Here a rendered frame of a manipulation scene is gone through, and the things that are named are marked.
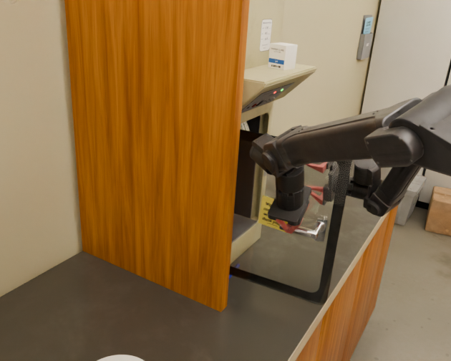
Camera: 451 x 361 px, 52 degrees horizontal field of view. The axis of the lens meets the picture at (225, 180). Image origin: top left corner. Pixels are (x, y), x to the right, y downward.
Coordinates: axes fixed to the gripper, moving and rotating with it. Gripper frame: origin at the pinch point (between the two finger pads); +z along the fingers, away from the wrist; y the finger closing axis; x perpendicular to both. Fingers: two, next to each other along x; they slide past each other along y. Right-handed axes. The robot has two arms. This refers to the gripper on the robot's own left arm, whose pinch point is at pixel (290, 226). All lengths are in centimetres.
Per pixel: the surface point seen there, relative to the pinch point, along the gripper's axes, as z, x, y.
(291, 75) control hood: -19.3, -9.9, -29.1
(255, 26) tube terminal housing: -27.3, -21.5, -35.4
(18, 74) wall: -28, -68, 0
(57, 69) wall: -23, -66, -11
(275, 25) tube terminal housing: -22, -20, -46
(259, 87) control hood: -24.7, -12.5, -15.8
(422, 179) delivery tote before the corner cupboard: 209, 30, -231
